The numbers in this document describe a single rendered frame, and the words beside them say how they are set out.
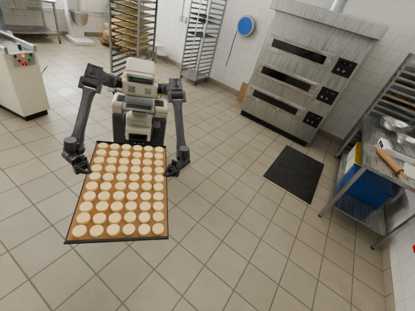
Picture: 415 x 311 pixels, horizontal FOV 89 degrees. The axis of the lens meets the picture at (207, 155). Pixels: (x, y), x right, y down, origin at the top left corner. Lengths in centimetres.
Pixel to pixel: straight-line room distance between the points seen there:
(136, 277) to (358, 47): 385
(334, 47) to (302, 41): 46
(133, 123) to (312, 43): 299
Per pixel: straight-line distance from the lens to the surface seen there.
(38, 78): 347
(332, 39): 394
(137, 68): 175
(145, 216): 102
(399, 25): 494
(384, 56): 494
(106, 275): 198
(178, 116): 133
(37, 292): 204
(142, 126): 202
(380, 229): 314
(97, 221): 103
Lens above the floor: 182
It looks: 37 degrees down
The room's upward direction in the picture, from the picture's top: 17 degrees clockwise
